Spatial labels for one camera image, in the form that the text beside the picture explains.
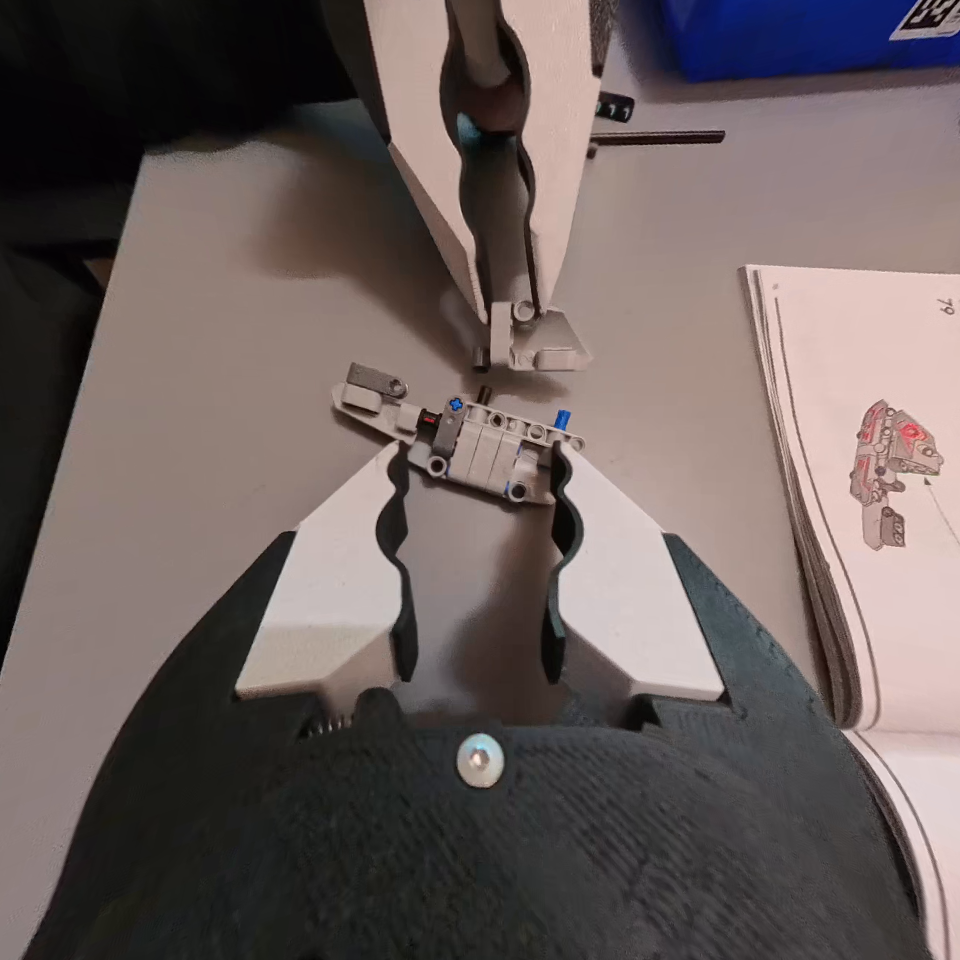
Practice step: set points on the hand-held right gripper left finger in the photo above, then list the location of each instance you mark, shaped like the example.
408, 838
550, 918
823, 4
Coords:
330, 585

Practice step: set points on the brick instruction booklet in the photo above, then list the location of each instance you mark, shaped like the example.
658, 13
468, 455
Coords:
862, 450

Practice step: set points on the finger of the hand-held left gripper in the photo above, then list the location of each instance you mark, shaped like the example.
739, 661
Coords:
559, 112
420, 112

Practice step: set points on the person's black sweater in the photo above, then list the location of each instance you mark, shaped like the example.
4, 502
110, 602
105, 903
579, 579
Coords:
150, 67

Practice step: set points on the long grey brick assembly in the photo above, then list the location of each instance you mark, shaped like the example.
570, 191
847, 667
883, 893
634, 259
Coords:
480, 450

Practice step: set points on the small black brick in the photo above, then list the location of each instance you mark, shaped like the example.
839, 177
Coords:
615, 106

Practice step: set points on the person's left hand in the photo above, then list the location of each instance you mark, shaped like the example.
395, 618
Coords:
502, 105

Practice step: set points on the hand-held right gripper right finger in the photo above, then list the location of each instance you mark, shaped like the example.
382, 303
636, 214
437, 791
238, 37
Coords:
630, 592

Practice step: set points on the black white marker tag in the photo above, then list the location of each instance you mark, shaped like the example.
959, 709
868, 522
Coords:
930, 15

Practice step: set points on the black axle rod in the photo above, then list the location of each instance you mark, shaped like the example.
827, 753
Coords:
660, 137

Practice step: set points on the small grey brick panel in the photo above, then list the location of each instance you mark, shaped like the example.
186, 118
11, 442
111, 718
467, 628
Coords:
547, 337

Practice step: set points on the blue plastic bin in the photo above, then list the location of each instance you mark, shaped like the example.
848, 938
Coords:
787, 37

